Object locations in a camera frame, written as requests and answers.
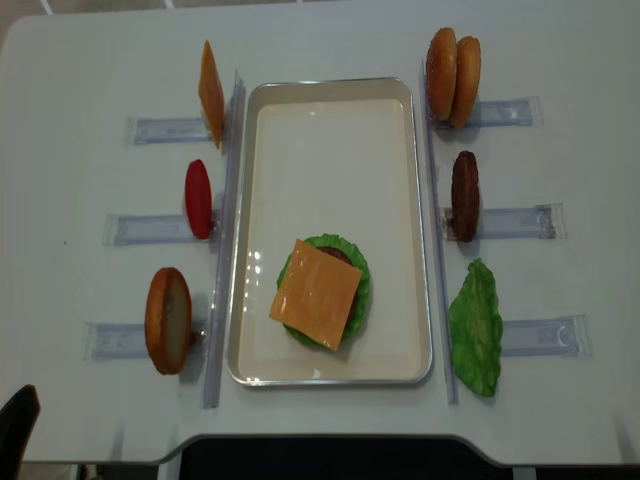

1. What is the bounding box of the orange cheese slice front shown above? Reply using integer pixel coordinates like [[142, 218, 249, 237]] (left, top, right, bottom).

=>
[[268, 237, 363, 352]]

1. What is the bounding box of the standing sesame bun far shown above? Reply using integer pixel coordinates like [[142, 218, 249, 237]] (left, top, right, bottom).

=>
[[425, 27, 457, 122]]

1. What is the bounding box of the clear patty holder strip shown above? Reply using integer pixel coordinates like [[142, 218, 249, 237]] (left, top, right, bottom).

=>
[[472, 203, 568, 240]]

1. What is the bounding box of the orange cheese slice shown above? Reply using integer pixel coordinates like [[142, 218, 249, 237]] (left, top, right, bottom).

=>
[[268, 237, 363, 352], [198, 40, 225, 149]]

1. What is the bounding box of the lettuce leaf on burger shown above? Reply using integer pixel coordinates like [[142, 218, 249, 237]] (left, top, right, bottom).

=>
[[276, 232, 372, 351]]

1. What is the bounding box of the standing red tomato slice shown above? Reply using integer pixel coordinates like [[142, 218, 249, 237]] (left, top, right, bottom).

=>
[[184, 159, 213, 240]]

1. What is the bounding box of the meat patty on burger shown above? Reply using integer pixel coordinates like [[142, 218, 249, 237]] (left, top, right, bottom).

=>
[[318, 246, 358, 324]]

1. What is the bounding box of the clear left bun holder strip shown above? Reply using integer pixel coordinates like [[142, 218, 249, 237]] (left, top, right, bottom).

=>
[[81, 320, 208, 362]]

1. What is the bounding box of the white rectangular tray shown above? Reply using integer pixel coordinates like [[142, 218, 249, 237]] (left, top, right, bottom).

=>
[[227, 77, 433, 387]]

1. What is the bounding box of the standing bun left front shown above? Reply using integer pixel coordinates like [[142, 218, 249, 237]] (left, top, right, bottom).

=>
[[144, 267, 192, 375]]

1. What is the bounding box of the standing bun near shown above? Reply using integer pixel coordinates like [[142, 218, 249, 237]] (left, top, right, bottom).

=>
[[449, 36, 481, 128]]

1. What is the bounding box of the standing green lettuce leaf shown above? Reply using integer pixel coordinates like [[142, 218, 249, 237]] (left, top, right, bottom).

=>
[[448, 258, 504, 397]]

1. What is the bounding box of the standing brown meat patty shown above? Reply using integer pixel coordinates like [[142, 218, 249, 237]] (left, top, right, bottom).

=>
[[451, 151, 480, 243]]

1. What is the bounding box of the orange cheese slice rear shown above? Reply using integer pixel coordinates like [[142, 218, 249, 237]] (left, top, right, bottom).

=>
[[198, 40, 225, 149]]

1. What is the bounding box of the clear bun holder strip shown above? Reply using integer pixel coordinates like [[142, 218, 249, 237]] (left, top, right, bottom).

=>
[[81, 320, 208, 362], [463, 96, 544, 129]]

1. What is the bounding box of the clear tomato holder strip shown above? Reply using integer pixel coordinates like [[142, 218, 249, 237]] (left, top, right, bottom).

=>
[[102, 211, 219, 246]]

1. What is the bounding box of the clear right bun holder strip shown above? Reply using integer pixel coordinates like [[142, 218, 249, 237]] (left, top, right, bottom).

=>
[[463, 96, 544, 129]]

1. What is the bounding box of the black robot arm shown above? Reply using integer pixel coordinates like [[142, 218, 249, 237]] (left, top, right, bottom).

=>
[[0, 385, 41, 480]]

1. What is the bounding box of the clear lettuce holder strip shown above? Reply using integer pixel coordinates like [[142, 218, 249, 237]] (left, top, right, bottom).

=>
[[501, 314, 592, 357]]

